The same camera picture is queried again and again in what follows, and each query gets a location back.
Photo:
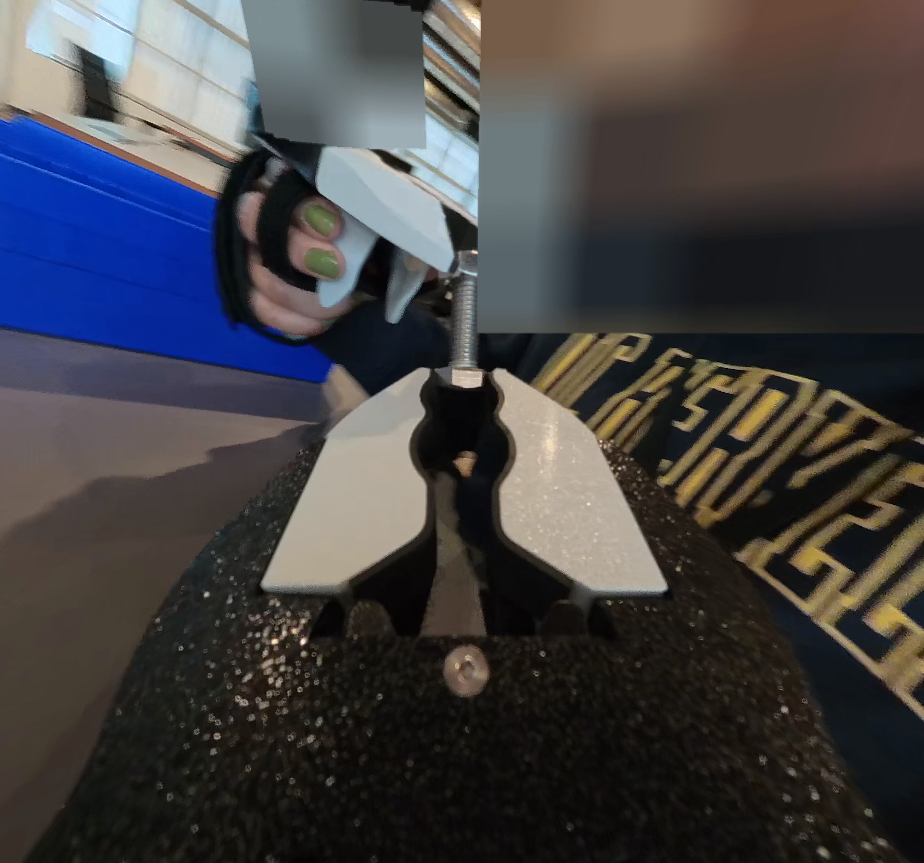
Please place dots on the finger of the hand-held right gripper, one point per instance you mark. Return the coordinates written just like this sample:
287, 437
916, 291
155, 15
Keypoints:
390, 206

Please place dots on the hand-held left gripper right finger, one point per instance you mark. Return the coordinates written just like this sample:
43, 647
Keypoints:
570, 502

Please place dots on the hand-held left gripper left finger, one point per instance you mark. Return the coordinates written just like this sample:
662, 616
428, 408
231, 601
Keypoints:
346, 502

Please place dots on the steel hex nut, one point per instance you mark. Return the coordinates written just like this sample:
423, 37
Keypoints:
462, 265

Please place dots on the steel hex bolt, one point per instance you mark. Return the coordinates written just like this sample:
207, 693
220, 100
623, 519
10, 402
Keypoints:
462, 321

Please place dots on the blue plastic bin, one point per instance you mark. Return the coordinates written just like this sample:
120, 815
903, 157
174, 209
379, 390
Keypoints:
108, 264

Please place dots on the person's right forearm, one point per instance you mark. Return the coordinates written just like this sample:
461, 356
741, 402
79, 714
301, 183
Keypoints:
390, 350

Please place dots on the person's right hand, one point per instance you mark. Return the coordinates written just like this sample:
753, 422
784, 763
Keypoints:
321, 264

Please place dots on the navy sweatshirt gold print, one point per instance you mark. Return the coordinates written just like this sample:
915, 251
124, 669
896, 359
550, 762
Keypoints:
866, 769

